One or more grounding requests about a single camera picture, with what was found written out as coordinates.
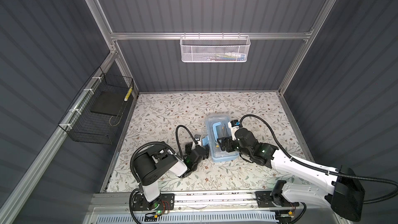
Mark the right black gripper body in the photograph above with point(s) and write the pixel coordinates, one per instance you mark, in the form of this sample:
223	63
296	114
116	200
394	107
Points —
243	151

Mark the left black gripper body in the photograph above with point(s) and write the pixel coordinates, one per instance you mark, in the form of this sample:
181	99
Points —
187	149

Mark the light blue plastic tool box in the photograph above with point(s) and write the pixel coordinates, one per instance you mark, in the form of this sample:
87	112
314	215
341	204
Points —
217	129

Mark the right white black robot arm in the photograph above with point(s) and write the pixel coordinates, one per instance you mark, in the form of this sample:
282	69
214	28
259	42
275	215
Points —
334	188

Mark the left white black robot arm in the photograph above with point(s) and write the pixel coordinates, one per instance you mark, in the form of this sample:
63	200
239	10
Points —
151	161

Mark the pens in white basket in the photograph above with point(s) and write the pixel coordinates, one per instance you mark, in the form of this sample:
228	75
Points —
227	57

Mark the yellow green marker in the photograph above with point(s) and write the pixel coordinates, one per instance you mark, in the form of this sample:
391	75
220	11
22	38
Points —
126	98

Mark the black flat pad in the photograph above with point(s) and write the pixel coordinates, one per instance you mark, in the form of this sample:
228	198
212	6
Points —
108	103

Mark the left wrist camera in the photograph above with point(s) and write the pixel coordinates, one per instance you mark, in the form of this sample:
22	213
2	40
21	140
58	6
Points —
197	140

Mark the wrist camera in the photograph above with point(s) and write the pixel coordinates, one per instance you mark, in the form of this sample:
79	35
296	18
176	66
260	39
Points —
234	125
197	140

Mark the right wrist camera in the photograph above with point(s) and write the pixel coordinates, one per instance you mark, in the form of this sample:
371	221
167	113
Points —
234	125

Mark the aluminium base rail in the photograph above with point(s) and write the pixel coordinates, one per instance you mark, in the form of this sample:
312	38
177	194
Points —
185	201

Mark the white wire mesh basket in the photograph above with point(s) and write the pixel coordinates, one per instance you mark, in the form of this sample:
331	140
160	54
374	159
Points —
195	47

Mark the black wire mesh basket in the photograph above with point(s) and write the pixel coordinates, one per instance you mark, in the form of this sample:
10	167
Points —
83	126

